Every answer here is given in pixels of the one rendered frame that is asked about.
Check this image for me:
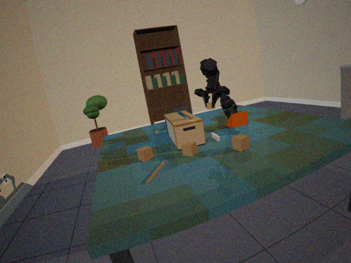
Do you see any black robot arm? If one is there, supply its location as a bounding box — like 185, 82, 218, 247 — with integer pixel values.
200, 58, 238, 118

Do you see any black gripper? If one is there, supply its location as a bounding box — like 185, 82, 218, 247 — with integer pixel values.
195, 77, 230, 108

